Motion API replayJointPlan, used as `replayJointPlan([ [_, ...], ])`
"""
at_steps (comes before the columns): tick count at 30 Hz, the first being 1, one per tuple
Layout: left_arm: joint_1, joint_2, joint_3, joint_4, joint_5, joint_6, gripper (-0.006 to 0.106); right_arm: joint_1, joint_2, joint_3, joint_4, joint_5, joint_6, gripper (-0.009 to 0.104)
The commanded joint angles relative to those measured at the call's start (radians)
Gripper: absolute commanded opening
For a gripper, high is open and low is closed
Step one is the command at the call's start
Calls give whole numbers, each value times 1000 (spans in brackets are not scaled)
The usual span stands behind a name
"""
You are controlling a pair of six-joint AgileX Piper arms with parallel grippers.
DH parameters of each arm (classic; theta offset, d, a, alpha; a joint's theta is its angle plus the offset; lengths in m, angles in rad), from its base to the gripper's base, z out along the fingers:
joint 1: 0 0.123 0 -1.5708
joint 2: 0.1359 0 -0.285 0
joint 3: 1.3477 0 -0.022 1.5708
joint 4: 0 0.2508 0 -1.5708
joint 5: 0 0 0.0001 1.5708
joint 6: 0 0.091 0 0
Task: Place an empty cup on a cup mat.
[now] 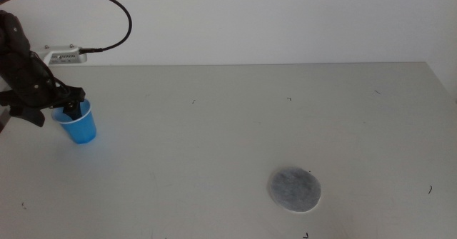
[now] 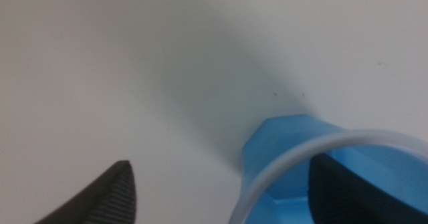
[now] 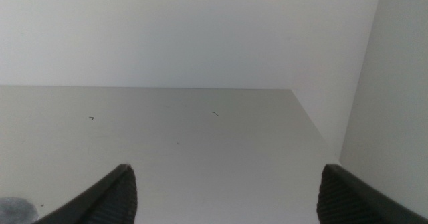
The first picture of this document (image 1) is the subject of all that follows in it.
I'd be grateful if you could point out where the blue plastic cup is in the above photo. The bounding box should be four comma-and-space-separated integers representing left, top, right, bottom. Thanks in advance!
51, 98, 98, 145

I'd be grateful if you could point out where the round grey cup mat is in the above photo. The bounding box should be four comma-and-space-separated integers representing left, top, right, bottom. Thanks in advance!
267, 166, 322, 213

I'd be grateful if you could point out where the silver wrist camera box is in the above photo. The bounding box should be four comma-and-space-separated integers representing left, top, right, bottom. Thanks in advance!
35, 44, 89, 66

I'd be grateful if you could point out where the black braided camera cable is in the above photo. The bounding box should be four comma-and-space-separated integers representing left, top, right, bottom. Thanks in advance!
0, 0, 134, 54

